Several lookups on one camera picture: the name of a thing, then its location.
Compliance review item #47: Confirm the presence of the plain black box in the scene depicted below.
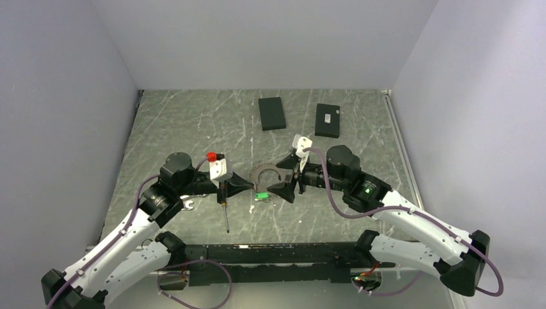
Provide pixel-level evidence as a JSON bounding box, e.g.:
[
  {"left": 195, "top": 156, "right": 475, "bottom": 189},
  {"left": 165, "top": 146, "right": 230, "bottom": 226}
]
[{"left": 258, "top": 97, "right": 287, "bottom": 131}]

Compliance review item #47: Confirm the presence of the black box with label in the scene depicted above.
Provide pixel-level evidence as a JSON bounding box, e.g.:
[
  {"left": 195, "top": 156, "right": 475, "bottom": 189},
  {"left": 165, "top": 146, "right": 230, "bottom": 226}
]
[{"left": 314, "top": 104, "right": 341, "bottom": 138}]

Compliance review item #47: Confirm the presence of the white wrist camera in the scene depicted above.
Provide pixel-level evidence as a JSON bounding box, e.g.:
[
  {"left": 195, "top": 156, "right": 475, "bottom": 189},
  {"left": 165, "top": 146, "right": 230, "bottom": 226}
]
[
  {"left": 292, "top": 134, "right": 313, "bottom": 172},
  {"left": 209, "top": 158, "right": 233, "bottom": 182}
]

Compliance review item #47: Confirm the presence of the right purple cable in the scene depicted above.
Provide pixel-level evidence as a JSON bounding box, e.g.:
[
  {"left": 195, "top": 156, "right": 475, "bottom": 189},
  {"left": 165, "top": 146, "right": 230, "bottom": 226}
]
[{"left": 303, "top": 147, "right": 504, "bottom": 297}]

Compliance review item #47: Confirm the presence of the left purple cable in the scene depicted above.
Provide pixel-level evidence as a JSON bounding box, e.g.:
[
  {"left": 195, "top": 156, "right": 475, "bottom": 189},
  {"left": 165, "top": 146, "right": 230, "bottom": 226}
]
[{"left": 46, "top": 156, "right": 233, "bottom": 309}]

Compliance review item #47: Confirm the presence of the purple cable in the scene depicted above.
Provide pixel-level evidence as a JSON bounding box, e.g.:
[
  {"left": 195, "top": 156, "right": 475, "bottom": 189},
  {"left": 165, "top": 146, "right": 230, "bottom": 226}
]
[
  {"left": 303, "top": 147, "right": 504, "bottom": 297},
  {"left": 46, "top": 156, "right": 233, "bottom": 309}
]

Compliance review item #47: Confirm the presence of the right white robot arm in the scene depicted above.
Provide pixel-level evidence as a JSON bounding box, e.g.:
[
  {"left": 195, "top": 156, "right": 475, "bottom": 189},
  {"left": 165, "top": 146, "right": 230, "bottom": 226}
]
[{"left": 267, "top": 145, "right": 504, "bottom": 297}]

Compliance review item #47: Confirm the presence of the numbered metal key ring disc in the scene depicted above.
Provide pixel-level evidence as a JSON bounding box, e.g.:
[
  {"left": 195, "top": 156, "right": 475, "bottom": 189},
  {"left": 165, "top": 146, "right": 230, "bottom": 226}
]
[{"left": 249, "top": 161, "right": 286, "bottom": 194}]

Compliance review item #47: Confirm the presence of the silver wrench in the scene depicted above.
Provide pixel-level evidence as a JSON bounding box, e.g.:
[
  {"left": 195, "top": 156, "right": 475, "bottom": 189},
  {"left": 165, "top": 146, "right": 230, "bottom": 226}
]
[
  {"left": 182, "top": 200, "right": 194, "bottom": 211},
  {"left": 180, "top": 194, "right": 208, "bottom": 203}
]

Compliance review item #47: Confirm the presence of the black yellow screwdriver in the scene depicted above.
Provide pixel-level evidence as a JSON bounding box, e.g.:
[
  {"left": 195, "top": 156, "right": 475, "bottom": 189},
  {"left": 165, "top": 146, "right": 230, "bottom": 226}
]
[{"left": 220, "top": 201, "right": 230, "bottom": 234}]

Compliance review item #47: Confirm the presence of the lower silver wrench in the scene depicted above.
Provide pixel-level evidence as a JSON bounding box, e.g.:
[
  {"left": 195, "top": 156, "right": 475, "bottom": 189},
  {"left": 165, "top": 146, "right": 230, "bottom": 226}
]
[{"left": 182, "top": 200, "right": 194, "bottom": 211}]

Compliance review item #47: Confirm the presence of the green key tag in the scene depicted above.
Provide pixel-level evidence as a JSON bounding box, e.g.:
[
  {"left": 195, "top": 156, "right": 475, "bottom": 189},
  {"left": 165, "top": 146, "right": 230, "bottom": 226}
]
[{"left": 254, "top": 192, "right": 270, "bottom": 201}]

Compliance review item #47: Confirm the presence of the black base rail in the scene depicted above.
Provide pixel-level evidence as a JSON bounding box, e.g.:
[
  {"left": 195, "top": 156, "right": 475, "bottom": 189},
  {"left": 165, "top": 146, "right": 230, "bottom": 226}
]
[{"left": 163, "top": 241, "right": 394, "bottom": 286}]

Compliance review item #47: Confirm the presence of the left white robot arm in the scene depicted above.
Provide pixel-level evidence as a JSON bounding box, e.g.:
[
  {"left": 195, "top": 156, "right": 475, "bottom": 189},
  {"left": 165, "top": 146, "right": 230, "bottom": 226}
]
[{"left": 41, "top": 152, "right": 254, "bottom": 308}]

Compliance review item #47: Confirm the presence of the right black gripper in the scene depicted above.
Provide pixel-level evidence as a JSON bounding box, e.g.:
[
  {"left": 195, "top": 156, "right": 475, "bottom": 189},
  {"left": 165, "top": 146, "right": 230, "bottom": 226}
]
[{"left": 267, "top": 154, "right": 347, "bottom": 203}]

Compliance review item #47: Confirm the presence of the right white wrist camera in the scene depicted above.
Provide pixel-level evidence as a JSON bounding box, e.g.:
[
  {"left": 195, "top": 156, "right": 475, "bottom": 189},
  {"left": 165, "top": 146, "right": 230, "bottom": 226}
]
[{"left": 292, "top": 134, "right": 313, "bottom": 172}]

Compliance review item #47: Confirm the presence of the upper silver wrench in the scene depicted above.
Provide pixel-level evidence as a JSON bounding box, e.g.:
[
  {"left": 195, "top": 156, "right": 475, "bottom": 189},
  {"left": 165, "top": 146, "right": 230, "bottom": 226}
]
[{"left": 180, "top": 194, "right": 208, "bottom": 203}]

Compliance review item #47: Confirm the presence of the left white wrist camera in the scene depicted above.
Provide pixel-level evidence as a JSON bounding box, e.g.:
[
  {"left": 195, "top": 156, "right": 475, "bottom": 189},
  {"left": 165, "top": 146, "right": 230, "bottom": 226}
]
[{"left": 209, "top": 158, "right": 233, "bottom": 182}]

